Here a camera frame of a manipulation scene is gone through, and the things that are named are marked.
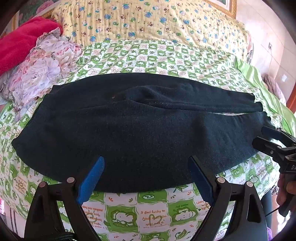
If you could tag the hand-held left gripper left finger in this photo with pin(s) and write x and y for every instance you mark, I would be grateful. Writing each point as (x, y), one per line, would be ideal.
(91, 180)

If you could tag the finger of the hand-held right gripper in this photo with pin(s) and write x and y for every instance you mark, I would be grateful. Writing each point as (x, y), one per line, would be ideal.
(266, 144)
(281, 134)

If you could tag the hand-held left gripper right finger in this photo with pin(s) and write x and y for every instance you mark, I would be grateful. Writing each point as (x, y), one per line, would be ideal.
(201, 183)

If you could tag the black pants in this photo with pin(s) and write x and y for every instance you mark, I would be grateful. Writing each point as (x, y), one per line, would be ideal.
(138, 129)

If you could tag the person's right hand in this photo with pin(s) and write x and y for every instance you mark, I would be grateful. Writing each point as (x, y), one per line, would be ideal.
(281, 192)

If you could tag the grey pink quilt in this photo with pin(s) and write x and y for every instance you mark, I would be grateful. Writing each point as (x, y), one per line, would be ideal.
(275, 88)

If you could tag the plain light green cloth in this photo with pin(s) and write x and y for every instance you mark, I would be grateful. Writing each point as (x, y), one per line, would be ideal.
(261, 81)

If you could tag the pink floral cloth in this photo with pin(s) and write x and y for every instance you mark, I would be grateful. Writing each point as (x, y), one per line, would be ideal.
(41, 69)

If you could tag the green checked bed sheet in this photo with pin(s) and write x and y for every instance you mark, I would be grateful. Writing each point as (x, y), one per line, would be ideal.
(148, 58)

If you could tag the red blanket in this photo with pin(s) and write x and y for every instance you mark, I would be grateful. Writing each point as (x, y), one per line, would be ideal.
(20, 41)

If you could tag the yellow patterned pillow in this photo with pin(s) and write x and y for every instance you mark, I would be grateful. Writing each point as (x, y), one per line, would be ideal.
(138, 20)

